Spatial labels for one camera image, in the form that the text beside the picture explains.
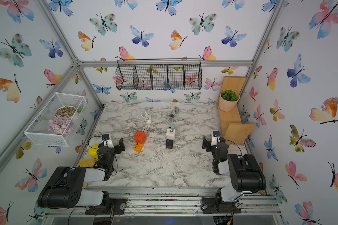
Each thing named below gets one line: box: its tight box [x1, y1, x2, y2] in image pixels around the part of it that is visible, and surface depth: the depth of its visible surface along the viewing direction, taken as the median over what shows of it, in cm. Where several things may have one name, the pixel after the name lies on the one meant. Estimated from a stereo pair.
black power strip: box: [165, 138, 174, 149], surface depth 97 cm
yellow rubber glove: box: [76, 144, 100, 168], surface depth 90 cm
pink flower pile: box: [47, 114, 74, 137], surface depth 64 cm
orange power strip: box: [133, 132, 149, 153], surface depth 96 cm
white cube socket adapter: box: [166, 128, 176, 141], surface depth 95 cm
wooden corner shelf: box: [219, 75, 256, 144], surface depth 102 cm
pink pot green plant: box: [218, 89, 240, 113], surface depth 103 cm
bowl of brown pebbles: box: [54, 105, 77, 118], surface depth 71 cm
